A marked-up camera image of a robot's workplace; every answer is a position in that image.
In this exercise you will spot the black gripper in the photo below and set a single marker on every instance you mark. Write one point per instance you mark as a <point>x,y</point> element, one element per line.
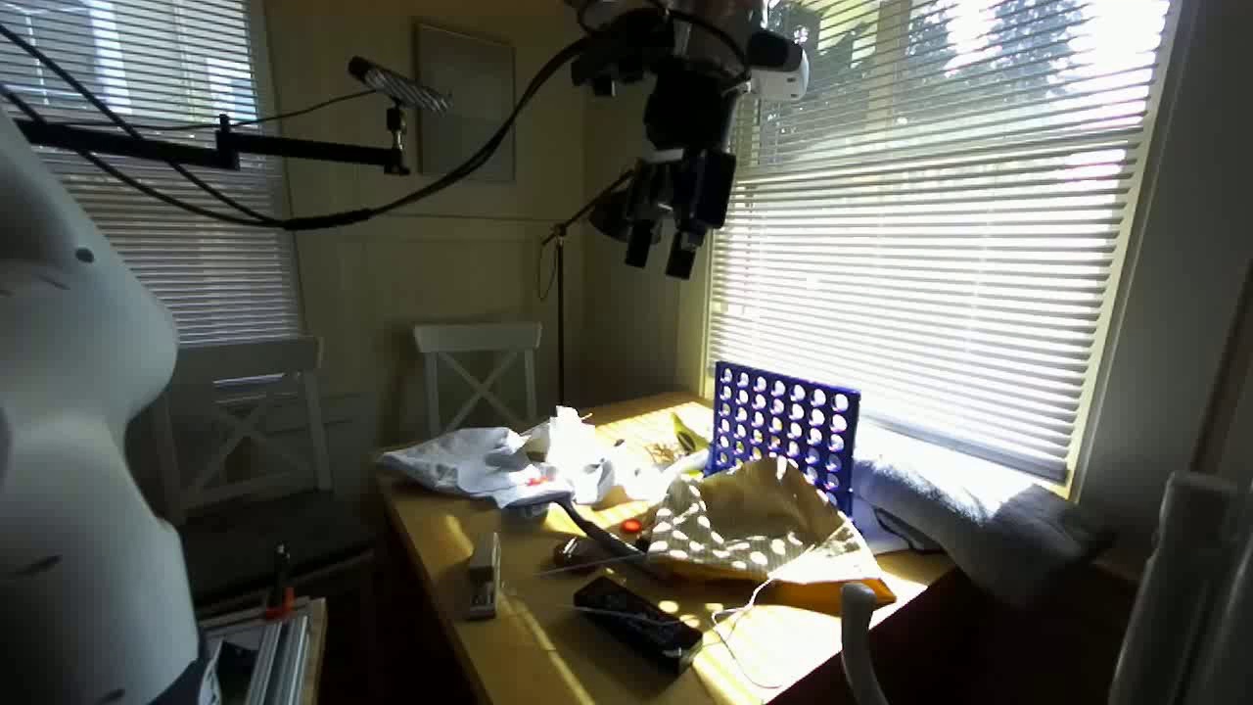
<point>706,189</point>

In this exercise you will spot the large white window blind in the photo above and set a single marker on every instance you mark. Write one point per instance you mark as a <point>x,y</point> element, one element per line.
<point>942,236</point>

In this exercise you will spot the small white window blind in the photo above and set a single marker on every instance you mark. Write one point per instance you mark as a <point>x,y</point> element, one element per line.
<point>221,276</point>

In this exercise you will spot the small red object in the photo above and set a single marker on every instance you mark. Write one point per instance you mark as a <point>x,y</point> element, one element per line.
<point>631,527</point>

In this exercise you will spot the black stereo camera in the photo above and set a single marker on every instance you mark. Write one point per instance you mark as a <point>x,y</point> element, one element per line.
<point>395,85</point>

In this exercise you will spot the black remote control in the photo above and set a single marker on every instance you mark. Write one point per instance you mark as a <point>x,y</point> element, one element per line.
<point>631,621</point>

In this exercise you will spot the black camera boom bar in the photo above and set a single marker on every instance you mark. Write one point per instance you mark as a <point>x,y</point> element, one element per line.
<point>317,145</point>

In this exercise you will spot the white box stack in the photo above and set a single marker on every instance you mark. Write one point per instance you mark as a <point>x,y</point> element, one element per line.
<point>267,651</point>

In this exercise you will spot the folded grey towel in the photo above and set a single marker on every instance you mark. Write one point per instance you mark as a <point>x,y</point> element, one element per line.
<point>965,515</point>

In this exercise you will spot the blue perforated game grid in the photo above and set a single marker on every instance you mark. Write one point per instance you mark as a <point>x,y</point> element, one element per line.
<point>784,418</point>

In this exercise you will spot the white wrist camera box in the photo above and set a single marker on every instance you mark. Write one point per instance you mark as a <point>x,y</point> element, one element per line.
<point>780,64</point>

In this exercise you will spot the white cross-back chair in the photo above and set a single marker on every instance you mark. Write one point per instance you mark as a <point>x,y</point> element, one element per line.
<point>242,431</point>
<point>475,340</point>

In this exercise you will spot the small dark gadget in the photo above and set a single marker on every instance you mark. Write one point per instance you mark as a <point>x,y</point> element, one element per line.
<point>583,555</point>

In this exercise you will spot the white printed cloth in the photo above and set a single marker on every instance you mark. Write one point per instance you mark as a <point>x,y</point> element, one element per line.
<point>455,464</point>

